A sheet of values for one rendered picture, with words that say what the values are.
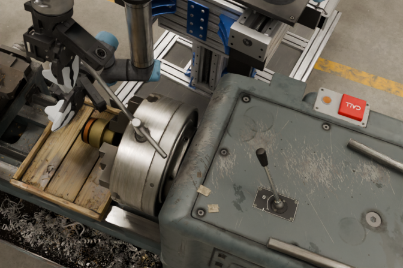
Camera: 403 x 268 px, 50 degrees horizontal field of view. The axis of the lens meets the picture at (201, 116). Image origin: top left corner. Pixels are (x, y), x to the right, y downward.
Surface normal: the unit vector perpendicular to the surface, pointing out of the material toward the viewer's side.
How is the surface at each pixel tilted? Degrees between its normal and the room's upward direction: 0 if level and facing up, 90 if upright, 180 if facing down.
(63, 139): 0
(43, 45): 76
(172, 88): 0
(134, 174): 47
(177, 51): 0
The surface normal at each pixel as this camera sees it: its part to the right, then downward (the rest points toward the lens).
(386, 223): 0.05, -0.51
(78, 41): 0.58, -0.39
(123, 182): -0.29, 0.43
